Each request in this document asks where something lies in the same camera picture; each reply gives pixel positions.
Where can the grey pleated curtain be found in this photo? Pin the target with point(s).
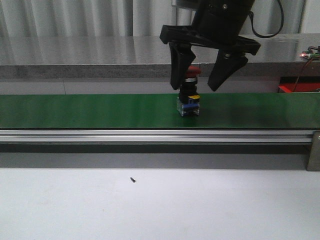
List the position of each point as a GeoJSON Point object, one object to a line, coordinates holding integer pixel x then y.
{"type": "Point", "coordinates": [103, 18]}

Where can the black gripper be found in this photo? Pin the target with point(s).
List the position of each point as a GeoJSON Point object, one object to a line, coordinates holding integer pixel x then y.
{"type": "Point", "coordinates": [216, 24]}

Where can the grey stone counter slab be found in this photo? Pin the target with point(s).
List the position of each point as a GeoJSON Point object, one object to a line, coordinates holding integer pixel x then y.
{"type": "Point", "coordinates": [87, 57]}

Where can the red mushroom push button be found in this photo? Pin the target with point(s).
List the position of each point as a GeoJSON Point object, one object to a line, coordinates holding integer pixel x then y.
{"type": "Point", "coordinates": [188, 100]}

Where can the green conveyor belt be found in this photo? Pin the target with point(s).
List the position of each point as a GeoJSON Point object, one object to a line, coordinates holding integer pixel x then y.
{"type": "Point", "coordinates": [159, 111]}

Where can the red bin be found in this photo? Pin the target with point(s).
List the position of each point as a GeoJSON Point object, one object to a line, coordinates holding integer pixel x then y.
{"type": "Point", "coordinates": [302, 85]}

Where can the green circuit board red LED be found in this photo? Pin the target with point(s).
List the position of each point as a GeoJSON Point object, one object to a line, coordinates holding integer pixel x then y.
{"type": "Point", "coordinates": [312, 53]}

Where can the aluminium conveyor side rail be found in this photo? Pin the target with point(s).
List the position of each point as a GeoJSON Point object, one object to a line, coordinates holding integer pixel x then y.
{"type": "Point", "coordinates": [159, 136]}

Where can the steel conveyor support bracket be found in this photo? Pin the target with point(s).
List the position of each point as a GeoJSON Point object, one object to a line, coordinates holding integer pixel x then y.
{"type": "Point", "coordinates": [313, 164]}

